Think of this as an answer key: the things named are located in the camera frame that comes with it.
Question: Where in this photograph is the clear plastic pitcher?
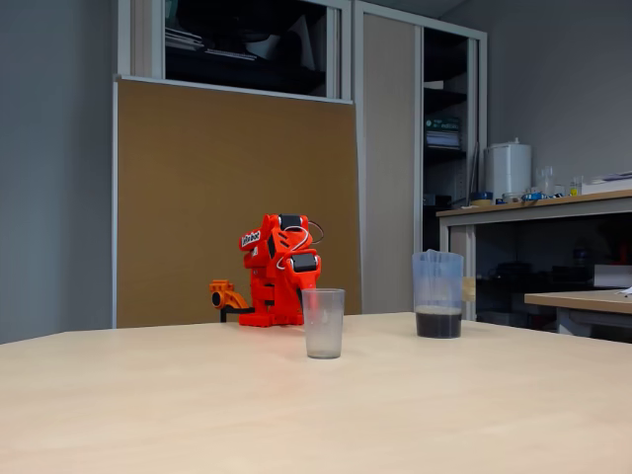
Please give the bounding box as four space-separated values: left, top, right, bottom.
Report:
412 249 477 340

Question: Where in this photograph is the translucent plastic cup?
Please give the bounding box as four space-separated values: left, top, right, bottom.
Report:
301 287 347 360

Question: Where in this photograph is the orange table clamp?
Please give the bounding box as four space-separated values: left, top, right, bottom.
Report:
208 279 257 324

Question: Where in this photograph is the brown pin board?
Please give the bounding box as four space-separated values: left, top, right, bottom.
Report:
112 73 364 330

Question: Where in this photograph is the grey tall cabinet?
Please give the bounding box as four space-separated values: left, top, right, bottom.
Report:
116 0 489 322

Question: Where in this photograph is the stack of books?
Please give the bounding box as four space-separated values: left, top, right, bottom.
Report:
425 117 463 150

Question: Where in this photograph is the white folded paper sheet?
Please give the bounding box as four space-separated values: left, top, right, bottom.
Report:
245 14 317 70

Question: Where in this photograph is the white cylindrical container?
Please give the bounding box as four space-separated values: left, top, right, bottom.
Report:
483 137 533 203

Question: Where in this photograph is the wooden top workbench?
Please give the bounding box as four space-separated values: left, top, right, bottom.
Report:
435 189 632 322

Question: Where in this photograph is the clear drinking glass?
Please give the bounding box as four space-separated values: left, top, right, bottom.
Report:
536 166 557 197

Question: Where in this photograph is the low wooden top table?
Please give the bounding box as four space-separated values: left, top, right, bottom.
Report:
523 288 632 342

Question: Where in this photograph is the white storage box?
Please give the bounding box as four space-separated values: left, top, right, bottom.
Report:
593 264 632 289

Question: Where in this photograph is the white flat box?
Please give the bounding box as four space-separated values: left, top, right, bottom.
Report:
581 170 632 197

